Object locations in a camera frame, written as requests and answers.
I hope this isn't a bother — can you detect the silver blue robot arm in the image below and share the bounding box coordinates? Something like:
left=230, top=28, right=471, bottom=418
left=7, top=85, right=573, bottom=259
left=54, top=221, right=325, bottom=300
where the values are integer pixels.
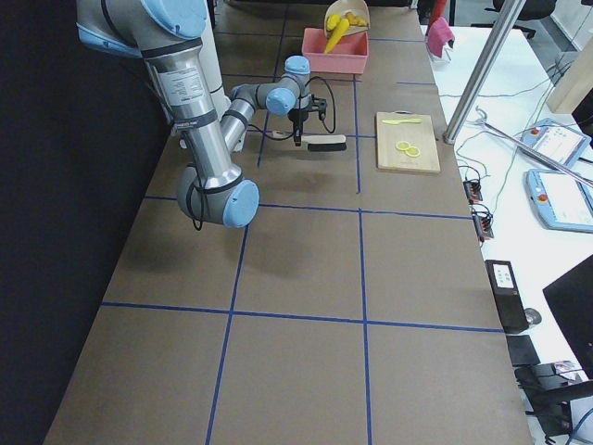
left=76, top=0, right=326, bottom=228

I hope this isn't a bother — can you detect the yellow plastic toy knife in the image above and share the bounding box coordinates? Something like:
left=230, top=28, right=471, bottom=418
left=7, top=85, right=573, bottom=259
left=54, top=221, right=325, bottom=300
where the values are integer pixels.
left=381, top=118, right=423, bottom=125

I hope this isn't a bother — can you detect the pink plastic bin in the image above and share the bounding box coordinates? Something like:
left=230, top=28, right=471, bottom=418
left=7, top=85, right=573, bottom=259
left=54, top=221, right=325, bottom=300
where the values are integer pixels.
left=301, top=28, right=369, bottom=74

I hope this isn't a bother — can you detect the aluminium frame post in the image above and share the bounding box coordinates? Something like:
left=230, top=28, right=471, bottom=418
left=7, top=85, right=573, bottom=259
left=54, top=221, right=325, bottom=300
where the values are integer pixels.
left=443, top=0, right=525, bottom=145

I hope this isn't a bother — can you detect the wooden cutting board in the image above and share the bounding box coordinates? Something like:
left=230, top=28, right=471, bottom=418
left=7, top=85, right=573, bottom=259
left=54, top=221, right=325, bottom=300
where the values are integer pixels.
left=375, top=112, right=441, bottom=174

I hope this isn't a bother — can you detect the black monitor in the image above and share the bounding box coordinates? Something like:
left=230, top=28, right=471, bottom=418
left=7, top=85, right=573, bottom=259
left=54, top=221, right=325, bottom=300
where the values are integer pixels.
left=543, top=258, right=592, bottom=378

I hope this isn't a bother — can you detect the magenta cloth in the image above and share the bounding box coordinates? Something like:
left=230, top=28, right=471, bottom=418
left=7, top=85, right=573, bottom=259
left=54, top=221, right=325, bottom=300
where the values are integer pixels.
left=426, top=17, right=455, bottom=57

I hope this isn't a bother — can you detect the lemon slice near knife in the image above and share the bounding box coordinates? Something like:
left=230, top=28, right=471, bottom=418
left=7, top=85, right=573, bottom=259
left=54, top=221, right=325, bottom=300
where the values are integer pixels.
left=396, top=141, right=410, bottom=151

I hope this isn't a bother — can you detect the metal grabber tool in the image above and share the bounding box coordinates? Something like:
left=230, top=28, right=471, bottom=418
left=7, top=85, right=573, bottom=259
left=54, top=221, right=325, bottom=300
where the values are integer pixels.
left=475, top=107, right=592, bottom=187

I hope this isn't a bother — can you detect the lemon slice far from knife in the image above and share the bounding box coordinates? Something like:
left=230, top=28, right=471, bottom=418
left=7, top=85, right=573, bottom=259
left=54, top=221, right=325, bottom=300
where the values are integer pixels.
left=405, top=146, right=421, bottom=158

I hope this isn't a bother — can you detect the teach pendant near post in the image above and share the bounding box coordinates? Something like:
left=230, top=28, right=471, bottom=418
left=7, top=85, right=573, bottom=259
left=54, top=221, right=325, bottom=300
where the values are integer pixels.
left=522, top=118, right=591, bottom=168

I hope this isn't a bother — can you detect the yellow toy corn cob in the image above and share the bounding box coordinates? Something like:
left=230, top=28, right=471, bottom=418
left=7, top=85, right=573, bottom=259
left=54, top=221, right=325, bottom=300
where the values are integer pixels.
left=324, top=18, right=350, bottom=54

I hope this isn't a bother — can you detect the brown toy ginger root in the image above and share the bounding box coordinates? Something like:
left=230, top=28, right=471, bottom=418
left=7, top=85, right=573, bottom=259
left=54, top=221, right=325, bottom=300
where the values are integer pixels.
left=344, top=11, right=368, bottom=27

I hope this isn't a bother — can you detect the teach pendant far from post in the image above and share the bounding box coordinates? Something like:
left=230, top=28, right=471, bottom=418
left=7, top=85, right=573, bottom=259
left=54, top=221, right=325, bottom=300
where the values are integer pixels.
left=524, top=169, right=592, bottom=234

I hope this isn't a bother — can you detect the red power adapter near box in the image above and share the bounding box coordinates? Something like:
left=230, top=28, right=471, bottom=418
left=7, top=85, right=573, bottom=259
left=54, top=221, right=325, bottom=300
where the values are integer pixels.
left=472, top=211, right=494, bottom=241

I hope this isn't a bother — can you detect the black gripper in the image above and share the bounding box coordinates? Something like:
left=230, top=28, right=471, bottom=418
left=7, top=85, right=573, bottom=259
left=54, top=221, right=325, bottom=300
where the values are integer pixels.
left=288, top=95, right=327, bottom=146

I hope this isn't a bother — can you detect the black box with label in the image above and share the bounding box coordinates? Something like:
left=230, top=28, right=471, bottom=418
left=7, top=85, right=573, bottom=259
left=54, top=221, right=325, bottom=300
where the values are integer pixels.
left=485, top=260, right=529, bottom=334

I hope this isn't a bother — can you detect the red power adapter near board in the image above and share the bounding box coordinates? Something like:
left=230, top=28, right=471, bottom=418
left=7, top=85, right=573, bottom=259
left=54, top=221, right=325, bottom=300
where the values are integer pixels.
left=463, top=180, right=483, bottom=204

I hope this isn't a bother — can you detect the beige plastic dustpan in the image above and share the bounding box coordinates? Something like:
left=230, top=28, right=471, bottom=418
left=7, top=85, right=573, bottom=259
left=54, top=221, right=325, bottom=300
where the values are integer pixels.
left=323, top=0, right=370, bottom=36

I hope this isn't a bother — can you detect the yellow toy bell pepper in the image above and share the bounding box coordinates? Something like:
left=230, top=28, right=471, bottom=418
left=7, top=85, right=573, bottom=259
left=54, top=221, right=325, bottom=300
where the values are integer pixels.
left=325, top=13, right=342, bottom=32

